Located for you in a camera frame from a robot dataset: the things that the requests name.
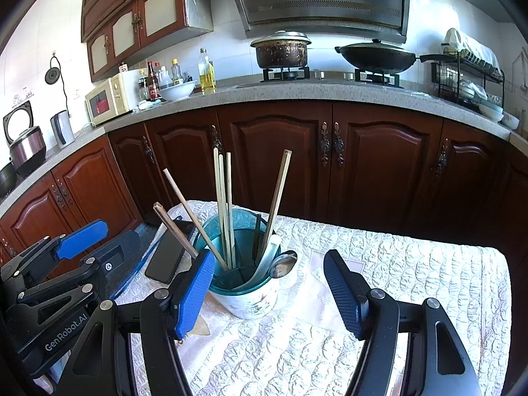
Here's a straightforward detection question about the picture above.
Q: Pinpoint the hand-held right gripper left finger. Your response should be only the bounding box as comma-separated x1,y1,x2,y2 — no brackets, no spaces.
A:
66,249,216,396

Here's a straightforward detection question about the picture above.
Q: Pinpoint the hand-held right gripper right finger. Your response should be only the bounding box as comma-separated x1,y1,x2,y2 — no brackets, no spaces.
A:
323,249,483,396

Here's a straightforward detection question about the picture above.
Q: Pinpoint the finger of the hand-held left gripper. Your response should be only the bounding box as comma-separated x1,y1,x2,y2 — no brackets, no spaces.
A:
16,230,143,310
0,219,110,285

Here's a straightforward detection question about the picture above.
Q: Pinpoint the white floral utensil holder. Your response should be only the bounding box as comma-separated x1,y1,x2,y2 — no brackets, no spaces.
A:
193,210,298,320

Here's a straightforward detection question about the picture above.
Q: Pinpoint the dark brown chopstick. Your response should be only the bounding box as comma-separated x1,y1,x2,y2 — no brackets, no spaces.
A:
251,213,262,262
152,202,201,260

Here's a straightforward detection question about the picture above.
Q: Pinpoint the metal spoon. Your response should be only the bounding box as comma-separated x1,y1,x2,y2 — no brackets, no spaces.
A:
268,249,298,279

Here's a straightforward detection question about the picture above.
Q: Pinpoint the light wooden chopstick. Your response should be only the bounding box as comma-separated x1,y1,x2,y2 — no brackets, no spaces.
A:
225,152,237,268
218,154,232,269
212,147,228,269
162,168,231,273

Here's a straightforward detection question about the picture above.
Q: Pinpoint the white ceramic spoon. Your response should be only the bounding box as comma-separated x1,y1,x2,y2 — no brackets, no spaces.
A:
231,234,283,291

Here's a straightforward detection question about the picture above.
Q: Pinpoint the black smartphone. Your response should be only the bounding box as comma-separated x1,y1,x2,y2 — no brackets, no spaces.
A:
144,216,198,285

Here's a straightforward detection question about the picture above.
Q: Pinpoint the white quilted tablecloth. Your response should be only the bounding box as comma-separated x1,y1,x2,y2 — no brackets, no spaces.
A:
45,200,512,396

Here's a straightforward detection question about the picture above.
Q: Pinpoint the black pot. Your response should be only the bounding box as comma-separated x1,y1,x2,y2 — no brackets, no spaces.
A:
0,161,19,196

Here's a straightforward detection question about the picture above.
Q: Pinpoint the rice cooker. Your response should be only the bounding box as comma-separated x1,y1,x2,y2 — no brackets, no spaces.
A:
3,100,47,177

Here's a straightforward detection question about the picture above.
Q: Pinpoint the white electric kettle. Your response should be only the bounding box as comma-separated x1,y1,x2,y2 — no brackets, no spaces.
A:
50,110,76,150

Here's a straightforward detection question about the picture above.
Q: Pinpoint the cream microwave oven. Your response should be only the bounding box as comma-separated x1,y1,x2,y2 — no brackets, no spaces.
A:
85,73,133,125

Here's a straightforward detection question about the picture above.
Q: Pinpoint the dark sauce bottle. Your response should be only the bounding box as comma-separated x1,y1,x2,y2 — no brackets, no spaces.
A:
146,61,161,100

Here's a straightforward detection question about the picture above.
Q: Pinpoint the white mixing bowl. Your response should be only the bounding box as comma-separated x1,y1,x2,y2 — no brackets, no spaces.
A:
159,80,197,102

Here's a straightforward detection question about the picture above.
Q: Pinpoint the cooking oil bottle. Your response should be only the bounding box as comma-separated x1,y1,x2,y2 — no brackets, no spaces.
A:
198,48,217,91

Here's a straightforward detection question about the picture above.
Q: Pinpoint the gas stove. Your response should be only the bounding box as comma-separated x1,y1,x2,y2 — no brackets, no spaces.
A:
235,66,403,89

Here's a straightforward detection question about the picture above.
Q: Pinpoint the black wok with lid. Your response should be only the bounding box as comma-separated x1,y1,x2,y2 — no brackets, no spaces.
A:
335,39,450,74

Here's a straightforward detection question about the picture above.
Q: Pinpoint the blackened cooking pot with lid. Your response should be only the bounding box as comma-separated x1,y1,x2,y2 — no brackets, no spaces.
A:
249,30,312,70

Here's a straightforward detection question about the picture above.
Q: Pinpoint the white cloth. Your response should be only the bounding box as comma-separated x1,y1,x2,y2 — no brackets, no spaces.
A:
443,27,502,75

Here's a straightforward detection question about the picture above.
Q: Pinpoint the steel range hood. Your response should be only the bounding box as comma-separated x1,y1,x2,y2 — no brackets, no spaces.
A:
223,0,411,44

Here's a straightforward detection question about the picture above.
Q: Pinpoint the black round wall hanging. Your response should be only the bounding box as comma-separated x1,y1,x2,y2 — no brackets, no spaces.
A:
45,51,71,118

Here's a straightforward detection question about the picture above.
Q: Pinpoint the black wire dish rack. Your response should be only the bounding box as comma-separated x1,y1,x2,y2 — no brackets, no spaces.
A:
431,43,506,106

